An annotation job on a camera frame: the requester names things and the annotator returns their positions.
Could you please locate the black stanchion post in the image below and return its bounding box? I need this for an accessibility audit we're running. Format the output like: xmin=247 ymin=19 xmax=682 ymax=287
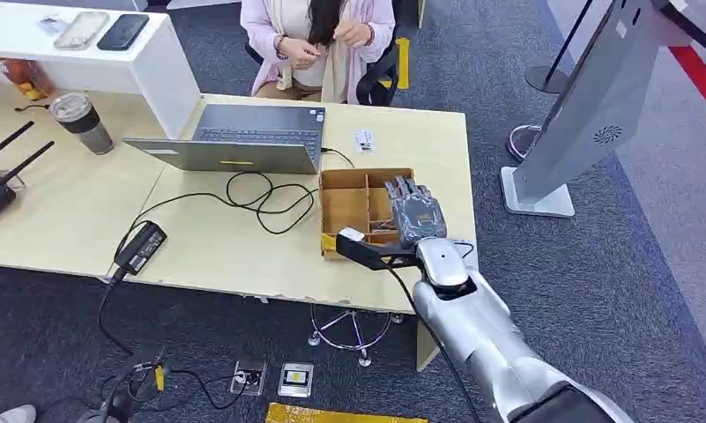
xmin=524 ymin=0 xmax=594 ymax=94

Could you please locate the wooden card box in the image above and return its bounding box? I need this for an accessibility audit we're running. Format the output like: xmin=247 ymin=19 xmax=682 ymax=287
xmin=319 ymin=167 xmax=416 ymax=262

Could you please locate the black laptop power cable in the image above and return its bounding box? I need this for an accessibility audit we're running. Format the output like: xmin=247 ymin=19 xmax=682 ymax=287
xmin=114 ymin=148 xmax=356 ymax=258

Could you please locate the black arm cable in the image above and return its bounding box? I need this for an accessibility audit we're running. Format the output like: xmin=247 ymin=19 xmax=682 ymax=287
xmin=387 ymin=265 xmax=483 ymax=423

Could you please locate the black mains cable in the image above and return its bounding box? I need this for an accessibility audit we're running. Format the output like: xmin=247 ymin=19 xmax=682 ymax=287
xmin=96 ymin=265 xmax=251 ymax=412

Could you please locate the small clear packet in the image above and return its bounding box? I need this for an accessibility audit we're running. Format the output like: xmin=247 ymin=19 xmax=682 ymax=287
xmin=37 ymin=15 xmax=69 ymax=35

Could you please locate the pale desk leg panel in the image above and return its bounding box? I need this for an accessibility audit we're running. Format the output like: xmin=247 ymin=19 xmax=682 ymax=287
xmin=415 ymin=317 xmax=442 ymax=373

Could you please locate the dark tumbler with clear lid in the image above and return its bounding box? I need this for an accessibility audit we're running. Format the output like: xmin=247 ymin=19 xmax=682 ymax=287
xmin=48 ymin=92 xmax=115 ymax=156

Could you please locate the white shoe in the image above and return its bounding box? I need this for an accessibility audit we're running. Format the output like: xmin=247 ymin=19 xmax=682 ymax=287
xmin=0 ymin=404 xmax=37 ymax=423

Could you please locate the open floor socket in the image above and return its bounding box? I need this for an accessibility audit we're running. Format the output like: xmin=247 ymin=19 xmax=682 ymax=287
xmin=229 ymin=360 xmax=269 ymax=397

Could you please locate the black power adapter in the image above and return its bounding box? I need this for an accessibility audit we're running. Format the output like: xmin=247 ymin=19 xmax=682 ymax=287
xmin=114 ymin=220 xmax=168 ymax=276

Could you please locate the red barrier belt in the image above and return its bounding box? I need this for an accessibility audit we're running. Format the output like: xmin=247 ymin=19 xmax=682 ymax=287
xmin=667 ymin=45 xmax=706 ymax=129

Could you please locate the round stanchion base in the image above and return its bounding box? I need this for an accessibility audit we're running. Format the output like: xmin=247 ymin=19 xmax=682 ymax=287
xmin=507 ymin=123 xmax=544 ymax=164

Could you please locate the grey laptop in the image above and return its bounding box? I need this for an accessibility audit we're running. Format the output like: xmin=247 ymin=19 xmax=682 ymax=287
xmin=122 ymin=103 xmax=327 ymax=175

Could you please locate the clear phone case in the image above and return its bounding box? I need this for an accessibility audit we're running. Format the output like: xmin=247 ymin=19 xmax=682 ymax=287
xmin=54 ymin=11 xmax=111 ymax=51

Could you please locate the person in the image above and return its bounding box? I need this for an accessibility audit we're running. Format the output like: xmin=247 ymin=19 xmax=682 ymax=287
xmin=240 ymin=0 xmax=398 ymax=105

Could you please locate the printed white card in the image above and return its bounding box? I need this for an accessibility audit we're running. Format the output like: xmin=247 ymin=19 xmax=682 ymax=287
xmin=353 ymin=129 xmax=376 ymax=155

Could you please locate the silver kiosk stand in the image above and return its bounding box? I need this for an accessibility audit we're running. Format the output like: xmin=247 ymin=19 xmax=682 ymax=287
xmin=500 ymin=0 xmax=706 ymax=219

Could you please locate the closed floor socket plate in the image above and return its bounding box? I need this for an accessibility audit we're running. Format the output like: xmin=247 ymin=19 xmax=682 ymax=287
xmin=277 ymin=362 xmax=316 ymax=399

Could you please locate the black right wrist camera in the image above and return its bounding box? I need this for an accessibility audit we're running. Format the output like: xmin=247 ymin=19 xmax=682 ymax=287
xmin=335 ymin=226 xmax=421 ymax=272

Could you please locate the person's right hand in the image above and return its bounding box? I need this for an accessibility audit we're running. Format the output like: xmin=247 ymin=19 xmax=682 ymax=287
xmin=281 ymin=36 xmax=323 ymax=71

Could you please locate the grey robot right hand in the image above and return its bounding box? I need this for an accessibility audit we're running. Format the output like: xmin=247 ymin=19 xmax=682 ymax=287
xmin=383 ymin=174 xmax=450 ymax=249

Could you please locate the yellow floor strip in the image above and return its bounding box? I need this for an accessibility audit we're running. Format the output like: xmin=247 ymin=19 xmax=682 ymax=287
xmin=394 ymin=37 xmax=411 ymax=91

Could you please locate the orange snack bag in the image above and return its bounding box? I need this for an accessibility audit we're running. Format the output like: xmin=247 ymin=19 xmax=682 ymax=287
xmin=1 ymin=58 xmax=55 ymax=101

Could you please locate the chrome stool base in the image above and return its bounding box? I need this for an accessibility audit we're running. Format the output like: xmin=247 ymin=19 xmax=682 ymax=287
xmin=307 ymin=303 xmax=405 ymax=369

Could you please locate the person's left hand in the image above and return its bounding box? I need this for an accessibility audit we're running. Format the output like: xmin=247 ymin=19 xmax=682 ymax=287
xmin=333 ymin=20 xmax=374 ymax=49

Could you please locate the yellow floor sheet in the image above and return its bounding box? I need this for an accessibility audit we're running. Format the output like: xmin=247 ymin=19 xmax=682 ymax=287
xmin=265 ymin=401 xmax=429 ymax=423

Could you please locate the white desk riser shelf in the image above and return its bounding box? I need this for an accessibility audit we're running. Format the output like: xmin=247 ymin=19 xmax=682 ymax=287
xmin=0 ymin=0 xmax=202 ymax=140

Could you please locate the black smartphone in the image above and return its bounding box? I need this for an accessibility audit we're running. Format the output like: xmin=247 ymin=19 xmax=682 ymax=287
xmin=96 ymin=13 xmax=151 ymax=52

